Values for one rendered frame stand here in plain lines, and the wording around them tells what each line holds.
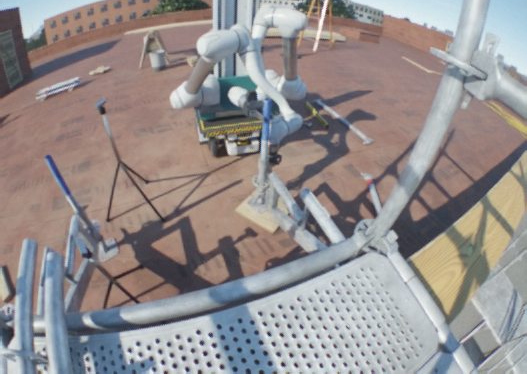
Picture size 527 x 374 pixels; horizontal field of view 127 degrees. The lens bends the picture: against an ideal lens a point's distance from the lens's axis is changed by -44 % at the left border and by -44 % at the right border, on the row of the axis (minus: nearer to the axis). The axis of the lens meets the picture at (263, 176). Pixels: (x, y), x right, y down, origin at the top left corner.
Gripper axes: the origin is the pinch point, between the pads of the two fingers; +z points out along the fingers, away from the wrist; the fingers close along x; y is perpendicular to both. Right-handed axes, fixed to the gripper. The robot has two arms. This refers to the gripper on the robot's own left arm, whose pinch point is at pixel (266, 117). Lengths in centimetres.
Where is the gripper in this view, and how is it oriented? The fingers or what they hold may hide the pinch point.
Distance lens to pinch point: 122.9
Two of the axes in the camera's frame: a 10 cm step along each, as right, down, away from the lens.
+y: -0.6, 7.4, 6.7
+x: -8.4, 3.3, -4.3
